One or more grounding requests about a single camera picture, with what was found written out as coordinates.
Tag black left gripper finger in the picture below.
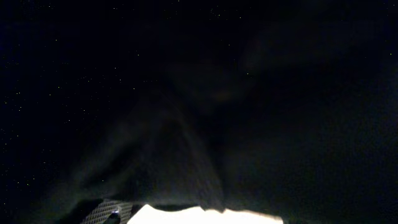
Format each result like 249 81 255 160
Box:
80 200 133 224

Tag black hooded garment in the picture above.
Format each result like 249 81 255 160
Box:
1 1 397 223

